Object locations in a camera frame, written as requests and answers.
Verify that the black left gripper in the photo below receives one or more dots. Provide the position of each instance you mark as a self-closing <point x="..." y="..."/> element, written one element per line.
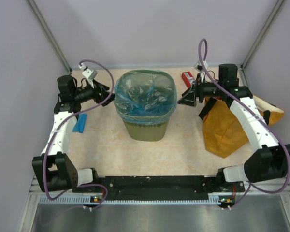
<point x="97" y="90"/>

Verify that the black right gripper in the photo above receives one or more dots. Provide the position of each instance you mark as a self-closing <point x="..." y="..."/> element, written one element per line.
<point x="189" y="96"/>

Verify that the blue plastic trash bag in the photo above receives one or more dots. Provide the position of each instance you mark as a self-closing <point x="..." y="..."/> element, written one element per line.
<point x="145" y="96"/>

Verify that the olive green plastic trash bin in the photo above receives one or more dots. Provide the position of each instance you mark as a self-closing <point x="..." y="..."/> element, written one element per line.
<point x="146" y="130"/>

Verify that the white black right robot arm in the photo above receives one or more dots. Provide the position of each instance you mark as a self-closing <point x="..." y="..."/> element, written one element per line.
<point x="270" y="158"/>

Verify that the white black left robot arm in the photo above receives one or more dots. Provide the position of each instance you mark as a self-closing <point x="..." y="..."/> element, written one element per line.
<point x="53" y="168"/>

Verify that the folded blue trash bag roll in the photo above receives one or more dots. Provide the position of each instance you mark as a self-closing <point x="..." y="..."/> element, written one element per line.
<point x="80" y="125"/>

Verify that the red rectangular carton box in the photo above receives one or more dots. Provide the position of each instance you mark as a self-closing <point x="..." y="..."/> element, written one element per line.
<point x="187" y="78"/>

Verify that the yellow canvas tote bag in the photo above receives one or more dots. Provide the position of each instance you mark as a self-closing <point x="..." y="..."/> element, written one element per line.
<point x="226" y="129"/>

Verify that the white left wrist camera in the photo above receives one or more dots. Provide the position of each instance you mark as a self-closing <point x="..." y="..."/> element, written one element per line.
<point x="88" y="73"/>

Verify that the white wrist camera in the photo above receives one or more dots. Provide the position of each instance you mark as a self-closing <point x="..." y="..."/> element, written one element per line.
<point x="88" y="73"/>
<point x="201" y="75"/>

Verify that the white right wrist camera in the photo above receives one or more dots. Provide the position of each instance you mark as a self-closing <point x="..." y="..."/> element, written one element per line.
<point x="201" y="75"/>

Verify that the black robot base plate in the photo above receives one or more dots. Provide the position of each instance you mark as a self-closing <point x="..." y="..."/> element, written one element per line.
<point x="151" y="188"/>

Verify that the grey slotted cable duct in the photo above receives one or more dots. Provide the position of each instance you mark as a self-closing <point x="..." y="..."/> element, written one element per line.
<point x="90" y="200"/>

